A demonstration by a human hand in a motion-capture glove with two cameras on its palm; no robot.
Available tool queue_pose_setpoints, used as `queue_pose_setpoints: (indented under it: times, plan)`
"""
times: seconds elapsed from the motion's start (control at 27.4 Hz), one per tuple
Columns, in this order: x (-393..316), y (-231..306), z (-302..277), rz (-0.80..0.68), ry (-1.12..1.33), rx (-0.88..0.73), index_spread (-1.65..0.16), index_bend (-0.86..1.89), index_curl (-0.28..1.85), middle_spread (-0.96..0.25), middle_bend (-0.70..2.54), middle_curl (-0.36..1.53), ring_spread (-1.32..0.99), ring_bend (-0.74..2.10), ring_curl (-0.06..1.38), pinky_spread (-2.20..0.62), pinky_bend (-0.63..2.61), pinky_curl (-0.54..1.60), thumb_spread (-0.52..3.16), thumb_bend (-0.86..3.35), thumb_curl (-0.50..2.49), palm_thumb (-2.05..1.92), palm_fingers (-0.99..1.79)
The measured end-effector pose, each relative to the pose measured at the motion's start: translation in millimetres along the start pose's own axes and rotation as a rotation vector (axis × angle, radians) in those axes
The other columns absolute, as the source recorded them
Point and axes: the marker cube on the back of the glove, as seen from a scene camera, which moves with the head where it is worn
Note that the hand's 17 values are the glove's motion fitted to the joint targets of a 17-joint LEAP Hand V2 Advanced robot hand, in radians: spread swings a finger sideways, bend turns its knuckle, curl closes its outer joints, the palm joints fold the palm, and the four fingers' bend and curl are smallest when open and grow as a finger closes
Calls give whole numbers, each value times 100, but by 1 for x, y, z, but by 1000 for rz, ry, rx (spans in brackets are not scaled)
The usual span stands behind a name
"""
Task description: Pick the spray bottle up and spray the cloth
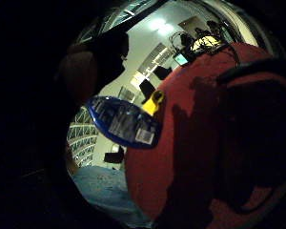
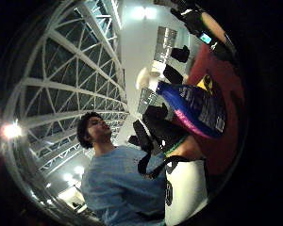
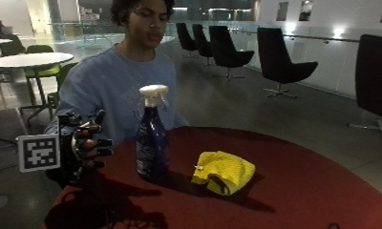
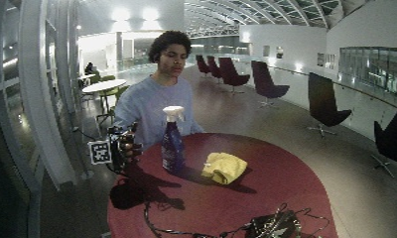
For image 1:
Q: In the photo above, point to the small lit monitor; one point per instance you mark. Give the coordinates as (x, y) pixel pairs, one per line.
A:
(181, 59)

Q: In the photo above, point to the yellow equipment on table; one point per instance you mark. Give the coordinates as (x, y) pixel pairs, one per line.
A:
(206, 41)

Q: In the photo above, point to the black office chair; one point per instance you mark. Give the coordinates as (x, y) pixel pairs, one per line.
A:
(147, 88)
(114, 157)
(162, 72)

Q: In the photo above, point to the blue packet with yellow tab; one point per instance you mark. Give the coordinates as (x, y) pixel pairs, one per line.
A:
(124, 122)

